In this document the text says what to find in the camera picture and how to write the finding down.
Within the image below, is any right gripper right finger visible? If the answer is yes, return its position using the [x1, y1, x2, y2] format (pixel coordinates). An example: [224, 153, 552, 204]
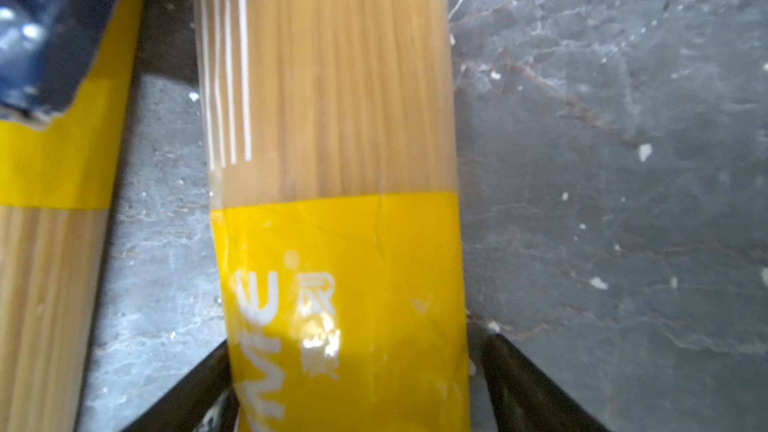
[481, 333, 608, 432]

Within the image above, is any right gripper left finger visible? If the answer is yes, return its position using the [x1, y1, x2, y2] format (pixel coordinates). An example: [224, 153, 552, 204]
[123, 340, 239, 432]

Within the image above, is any yellow spaghetti pack white lettering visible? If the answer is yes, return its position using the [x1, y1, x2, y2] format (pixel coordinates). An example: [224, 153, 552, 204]
[194, 0, 470, 431]

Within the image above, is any blue Barilla pasta bag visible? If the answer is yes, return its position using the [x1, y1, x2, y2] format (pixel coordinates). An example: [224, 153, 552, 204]
[1, 0, 119, 127]

